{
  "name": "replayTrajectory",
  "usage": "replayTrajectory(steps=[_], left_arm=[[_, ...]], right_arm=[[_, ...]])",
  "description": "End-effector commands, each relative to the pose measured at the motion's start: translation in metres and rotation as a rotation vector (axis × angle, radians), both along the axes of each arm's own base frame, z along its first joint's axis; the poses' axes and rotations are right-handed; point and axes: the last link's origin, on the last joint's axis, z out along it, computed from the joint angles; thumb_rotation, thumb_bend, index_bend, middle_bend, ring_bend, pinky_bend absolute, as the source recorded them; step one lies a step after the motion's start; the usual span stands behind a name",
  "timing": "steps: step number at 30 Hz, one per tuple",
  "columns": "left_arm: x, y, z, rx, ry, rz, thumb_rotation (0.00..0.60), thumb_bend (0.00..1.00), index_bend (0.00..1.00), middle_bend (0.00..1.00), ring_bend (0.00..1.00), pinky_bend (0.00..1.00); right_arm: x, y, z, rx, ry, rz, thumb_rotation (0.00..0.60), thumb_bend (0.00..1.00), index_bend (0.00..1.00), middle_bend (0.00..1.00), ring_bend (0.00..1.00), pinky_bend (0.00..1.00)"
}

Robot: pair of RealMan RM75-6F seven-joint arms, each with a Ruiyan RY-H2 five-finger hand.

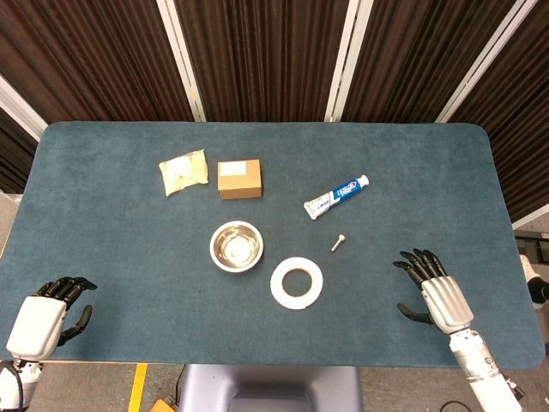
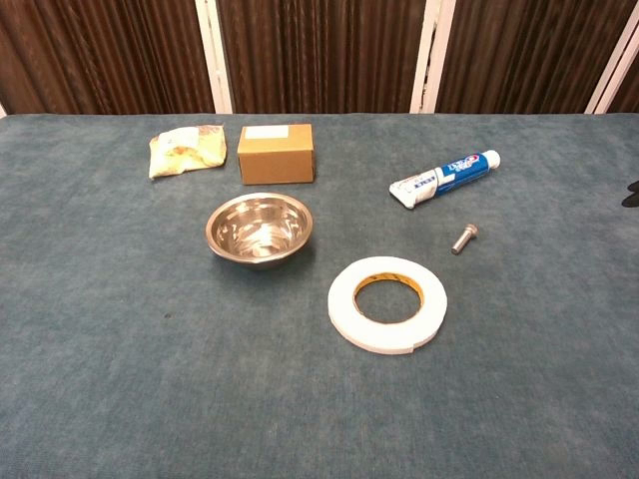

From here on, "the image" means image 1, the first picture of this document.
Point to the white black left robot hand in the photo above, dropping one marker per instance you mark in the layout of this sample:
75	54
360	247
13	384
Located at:
34	322

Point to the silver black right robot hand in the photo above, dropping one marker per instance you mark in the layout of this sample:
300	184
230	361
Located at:
446	302

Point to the small metal bolt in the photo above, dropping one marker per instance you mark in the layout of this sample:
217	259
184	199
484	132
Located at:
337	242

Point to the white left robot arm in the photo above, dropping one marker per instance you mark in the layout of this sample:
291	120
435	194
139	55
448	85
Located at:
17	382

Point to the black equipment box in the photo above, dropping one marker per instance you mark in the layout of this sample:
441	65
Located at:
534	246

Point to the yellow floor tape strip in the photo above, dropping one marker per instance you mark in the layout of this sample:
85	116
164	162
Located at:
138	386

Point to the blue felt table mat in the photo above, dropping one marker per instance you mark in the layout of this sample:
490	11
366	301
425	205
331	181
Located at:
128	240

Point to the blue white toothpaste tube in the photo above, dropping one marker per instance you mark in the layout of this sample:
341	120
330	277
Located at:
334	198

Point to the brown ribbed partition panel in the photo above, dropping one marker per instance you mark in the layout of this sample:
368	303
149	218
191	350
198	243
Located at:
266	56
420	51
13	159
86	56
523	129

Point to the white tape roll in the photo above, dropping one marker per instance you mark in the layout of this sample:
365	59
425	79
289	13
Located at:
275	284

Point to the yellowish plastic bag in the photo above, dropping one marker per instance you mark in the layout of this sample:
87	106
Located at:
183	172

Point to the stainless steel bowl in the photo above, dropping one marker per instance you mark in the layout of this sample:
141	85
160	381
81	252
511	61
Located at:
237	246

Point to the small brown cardboard box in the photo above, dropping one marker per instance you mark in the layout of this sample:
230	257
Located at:
240	180

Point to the white partition frame post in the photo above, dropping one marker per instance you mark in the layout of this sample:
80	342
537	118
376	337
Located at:
484	60
182	60
532	219
347	60
21	107

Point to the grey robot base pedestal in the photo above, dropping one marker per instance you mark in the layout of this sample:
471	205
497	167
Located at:
270	386

